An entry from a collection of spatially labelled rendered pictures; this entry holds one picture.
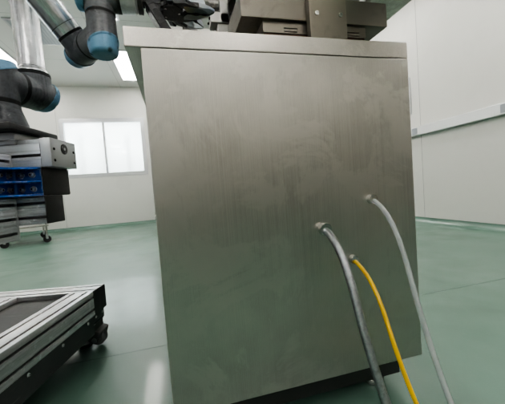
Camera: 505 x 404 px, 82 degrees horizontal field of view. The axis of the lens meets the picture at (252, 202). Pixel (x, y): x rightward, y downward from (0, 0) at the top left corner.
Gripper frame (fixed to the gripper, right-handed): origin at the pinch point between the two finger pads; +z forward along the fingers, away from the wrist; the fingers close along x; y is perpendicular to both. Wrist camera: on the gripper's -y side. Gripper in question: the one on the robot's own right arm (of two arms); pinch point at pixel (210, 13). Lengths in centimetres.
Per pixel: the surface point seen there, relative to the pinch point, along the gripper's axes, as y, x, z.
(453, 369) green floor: -109, -21, 60
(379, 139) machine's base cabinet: -42, -26, 35
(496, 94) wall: 17, 116, 274
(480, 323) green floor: -109, -5, 92
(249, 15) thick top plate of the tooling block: -11.7, -20.0, 6.1
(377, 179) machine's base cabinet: -52, -26, 34
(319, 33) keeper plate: -15.8, -22.0, 22.8
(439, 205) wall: -87, 181, 274
